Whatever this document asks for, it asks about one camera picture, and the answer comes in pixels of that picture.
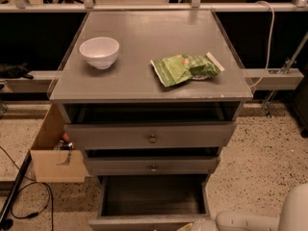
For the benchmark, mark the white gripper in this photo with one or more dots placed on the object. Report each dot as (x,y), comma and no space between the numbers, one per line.
(205,225)

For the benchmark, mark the grey bottom drawer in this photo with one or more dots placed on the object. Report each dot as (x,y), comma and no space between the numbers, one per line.
(150,203)

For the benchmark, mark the grey drawer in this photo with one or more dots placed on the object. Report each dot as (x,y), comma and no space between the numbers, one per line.
(150,135)
(151,165)
(150,203)

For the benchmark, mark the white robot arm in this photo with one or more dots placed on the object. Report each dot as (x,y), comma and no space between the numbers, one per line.
(293,217)

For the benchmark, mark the grey wooden drawer cabinet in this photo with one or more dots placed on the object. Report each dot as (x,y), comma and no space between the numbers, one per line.
(129,92)

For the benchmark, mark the grey top drawer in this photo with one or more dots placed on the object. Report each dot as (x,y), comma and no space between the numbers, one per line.
(150,135)

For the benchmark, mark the grey middle drawer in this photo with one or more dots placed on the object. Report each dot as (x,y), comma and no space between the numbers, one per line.
(151,165)

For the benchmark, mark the cardboard box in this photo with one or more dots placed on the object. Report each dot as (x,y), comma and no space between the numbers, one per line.
(50,163)

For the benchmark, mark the green snack bag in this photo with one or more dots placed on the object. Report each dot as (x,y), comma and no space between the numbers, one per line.
(178,69)

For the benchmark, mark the white bowl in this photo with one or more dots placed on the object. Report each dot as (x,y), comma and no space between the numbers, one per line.
(100,52)

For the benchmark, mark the black object on left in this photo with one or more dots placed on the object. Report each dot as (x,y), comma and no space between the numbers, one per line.
(13,71)

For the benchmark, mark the metal frame rail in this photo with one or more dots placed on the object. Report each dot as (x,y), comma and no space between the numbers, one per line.
(26,6)

